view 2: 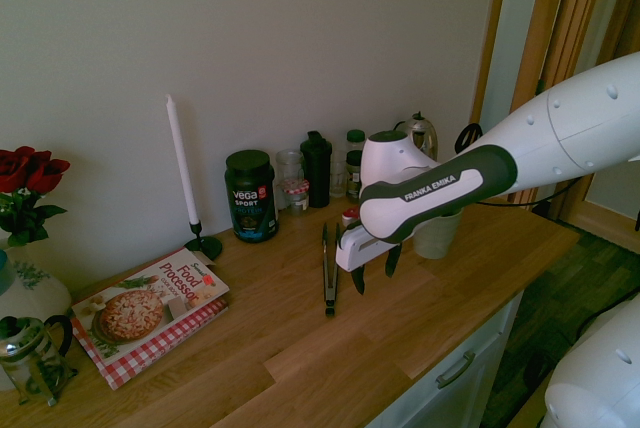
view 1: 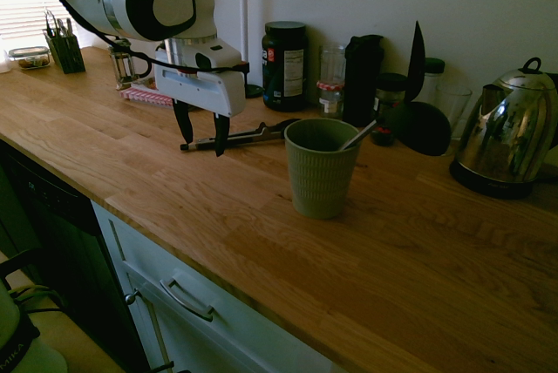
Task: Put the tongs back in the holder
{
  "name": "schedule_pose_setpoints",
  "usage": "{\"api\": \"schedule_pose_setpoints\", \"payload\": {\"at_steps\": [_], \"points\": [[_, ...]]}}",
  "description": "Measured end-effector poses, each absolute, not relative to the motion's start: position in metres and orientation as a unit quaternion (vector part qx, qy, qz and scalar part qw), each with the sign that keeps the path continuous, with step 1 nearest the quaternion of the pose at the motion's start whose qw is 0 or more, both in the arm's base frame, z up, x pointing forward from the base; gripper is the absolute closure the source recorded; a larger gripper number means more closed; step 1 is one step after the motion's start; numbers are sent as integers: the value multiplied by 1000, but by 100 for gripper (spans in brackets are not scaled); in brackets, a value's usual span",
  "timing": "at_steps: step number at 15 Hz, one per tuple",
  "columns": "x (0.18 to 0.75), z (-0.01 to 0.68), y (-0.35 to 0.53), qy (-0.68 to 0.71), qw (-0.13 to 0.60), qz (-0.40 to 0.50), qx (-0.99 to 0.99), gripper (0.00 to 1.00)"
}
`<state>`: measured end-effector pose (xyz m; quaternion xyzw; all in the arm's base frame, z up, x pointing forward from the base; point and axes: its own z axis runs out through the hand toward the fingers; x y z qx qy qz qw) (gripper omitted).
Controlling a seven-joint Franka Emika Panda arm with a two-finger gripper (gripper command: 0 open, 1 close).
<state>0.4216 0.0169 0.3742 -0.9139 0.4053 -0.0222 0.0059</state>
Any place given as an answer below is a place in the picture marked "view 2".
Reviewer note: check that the Vega Sport protein tub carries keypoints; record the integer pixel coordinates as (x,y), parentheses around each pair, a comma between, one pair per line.
(251,198)

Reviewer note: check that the spice jar green lid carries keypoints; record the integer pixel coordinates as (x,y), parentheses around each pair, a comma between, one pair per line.
(355,140)

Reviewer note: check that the glass French press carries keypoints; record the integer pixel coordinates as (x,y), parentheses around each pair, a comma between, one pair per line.
(35,363)

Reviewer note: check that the pale green utensil holder cup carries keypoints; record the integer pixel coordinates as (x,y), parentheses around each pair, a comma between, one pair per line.
(440,240)

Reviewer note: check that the teal round object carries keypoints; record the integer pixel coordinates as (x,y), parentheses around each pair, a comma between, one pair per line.
(6,273)

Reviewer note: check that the Food Processor cookbook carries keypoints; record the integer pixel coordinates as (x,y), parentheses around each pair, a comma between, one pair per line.
(150,305)

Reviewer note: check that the red checked book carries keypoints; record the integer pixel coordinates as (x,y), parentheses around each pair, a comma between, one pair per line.
(130,370)

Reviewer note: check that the clear drinking glass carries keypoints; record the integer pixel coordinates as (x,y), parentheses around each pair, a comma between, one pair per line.
(338,178)

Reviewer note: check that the black metal kitchen tongs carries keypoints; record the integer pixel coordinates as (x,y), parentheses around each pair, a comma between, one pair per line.
(330,278)

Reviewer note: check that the white taper candle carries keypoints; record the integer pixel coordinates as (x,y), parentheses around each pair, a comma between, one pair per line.
(181,163)

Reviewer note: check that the white floral print vase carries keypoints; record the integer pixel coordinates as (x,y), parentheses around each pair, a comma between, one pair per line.
(35,288)

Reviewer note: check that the black candle holder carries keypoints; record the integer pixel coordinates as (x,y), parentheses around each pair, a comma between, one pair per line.
(205,246)

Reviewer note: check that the chrome electric kettle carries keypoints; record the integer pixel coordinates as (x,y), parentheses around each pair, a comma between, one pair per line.
(424,135)

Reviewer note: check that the tall clear glass jar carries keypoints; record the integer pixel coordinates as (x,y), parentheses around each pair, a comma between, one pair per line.
(289,163)

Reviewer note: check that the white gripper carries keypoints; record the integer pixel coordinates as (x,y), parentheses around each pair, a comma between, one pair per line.
(357,253)

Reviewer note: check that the white cabinet drawer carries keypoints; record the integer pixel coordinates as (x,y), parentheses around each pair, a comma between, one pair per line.
(465,398)

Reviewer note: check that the red roses bouquet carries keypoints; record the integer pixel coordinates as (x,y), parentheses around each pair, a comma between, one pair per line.
(27,183)

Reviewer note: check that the black shaker bottle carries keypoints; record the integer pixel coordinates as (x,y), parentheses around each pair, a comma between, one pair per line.
(317,173)

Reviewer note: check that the black slotted spatula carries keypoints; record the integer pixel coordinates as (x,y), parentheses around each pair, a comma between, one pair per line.
(467,138)

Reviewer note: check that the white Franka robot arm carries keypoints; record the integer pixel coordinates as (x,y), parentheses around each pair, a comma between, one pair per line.
(575,113)

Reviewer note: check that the small jar red checked lid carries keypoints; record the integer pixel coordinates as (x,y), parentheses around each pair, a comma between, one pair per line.
(296,195)

